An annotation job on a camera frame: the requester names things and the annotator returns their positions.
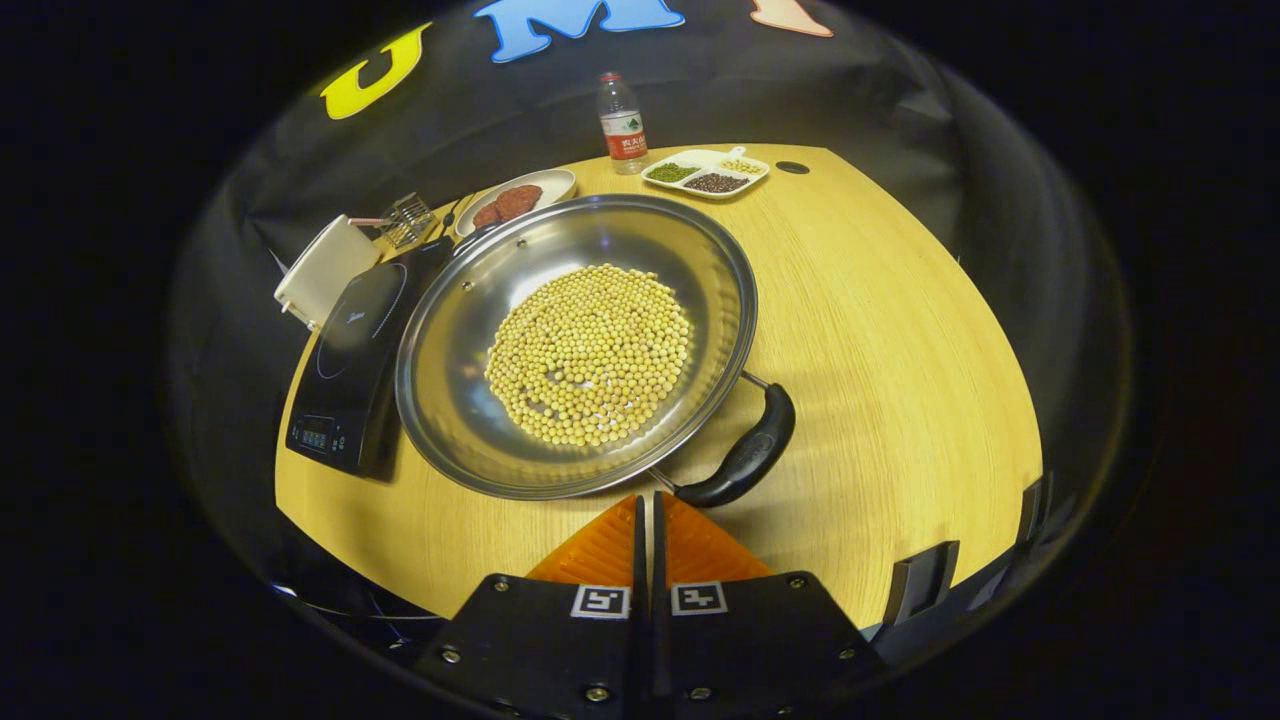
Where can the black induction cooktop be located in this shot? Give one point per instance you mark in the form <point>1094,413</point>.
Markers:
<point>350,400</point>

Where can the pile of soybeans in pot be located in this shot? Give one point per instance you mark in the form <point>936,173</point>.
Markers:
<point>590,355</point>

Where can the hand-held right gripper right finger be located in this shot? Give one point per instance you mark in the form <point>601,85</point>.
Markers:
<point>760,650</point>

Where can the pile of dark red beans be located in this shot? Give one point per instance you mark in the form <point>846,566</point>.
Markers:
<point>716,183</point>

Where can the clear plastic water bottle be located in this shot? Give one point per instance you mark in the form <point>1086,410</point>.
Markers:
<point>624,130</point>

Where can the white divided dish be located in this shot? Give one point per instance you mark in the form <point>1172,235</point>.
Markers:
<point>700,160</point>

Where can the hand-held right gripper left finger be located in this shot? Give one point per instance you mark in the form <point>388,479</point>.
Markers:
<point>540,650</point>

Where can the small pile of soybeans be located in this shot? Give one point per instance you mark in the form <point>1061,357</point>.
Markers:
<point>741,166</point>

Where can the white round plate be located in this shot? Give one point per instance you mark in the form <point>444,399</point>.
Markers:
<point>555,185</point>

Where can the brown meat slice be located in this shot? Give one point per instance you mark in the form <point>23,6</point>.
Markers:
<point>486,215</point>
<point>520,200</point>

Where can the pile of green beans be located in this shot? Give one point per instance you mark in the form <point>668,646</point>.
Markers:
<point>673,172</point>

